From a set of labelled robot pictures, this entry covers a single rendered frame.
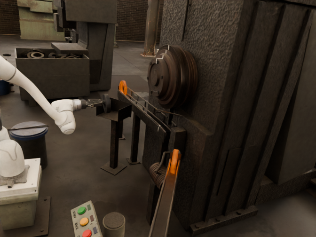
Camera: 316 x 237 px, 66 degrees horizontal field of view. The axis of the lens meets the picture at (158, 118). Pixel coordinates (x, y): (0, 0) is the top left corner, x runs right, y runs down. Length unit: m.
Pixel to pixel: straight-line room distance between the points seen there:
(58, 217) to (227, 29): 1.83
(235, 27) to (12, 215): 1.90
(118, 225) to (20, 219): 0.92
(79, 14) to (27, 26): 6.63
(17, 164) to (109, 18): 3.05
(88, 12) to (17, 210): 3.06
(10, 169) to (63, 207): 0.62
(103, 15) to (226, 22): 3.00
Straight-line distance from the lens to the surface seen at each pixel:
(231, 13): 1.53
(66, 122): 1.82
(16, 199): 1.93
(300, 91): 2.05
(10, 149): 1.82
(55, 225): 2.16
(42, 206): 2.31
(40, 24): 10.70
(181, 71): 1.64
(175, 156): 1.51
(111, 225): 1.42
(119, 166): 2.67
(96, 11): 4.27
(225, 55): 1.53
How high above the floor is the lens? 1.58
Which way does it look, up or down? 24 degrees down
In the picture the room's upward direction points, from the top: 7 degrees clockwise
